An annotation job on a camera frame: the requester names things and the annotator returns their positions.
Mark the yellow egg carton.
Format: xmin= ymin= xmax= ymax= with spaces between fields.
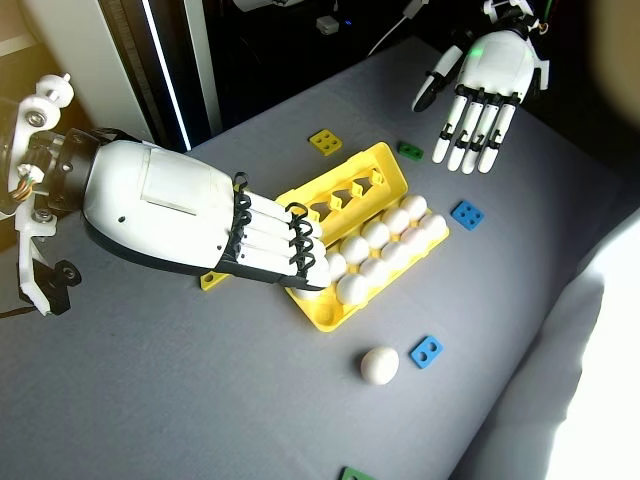
xmin=274 ymin=141 xmax=451 ymax=334

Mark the yellow one-hole block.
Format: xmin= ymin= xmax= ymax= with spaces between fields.
xmin=199 ymin=271 xmax=229 ymax=292

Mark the black pillar with light strip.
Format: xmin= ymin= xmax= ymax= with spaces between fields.
xmin=97 ymin=0 xmax=224 ymax=154

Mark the yellow four-hole block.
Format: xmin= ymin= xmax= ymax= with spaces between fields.
xmin=308 ymin=129 xmax=345 ymax=158

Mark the white cabinet panel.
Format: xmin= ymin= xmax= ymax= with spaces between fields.
xmin=19 ymin=0 xmax=151 ymax=146

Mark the grey table cloth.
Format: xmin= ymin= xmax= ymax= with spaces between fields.
xmin=0 ymin=37 xmax=640 ymax=480

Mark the white device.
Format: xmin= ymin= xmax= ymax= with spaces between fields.
xmin=232 ymin=0 xmax=284 ymax=12

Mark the blue two-hole block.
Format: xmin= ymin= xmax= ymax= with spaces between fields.
xmin=408 ymin=335 xmax=446 ymax=370

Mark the blue four-hole block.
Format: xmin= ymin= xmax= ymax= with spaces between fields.
xmin=450 ymin=200 xmax=485 ymax=231

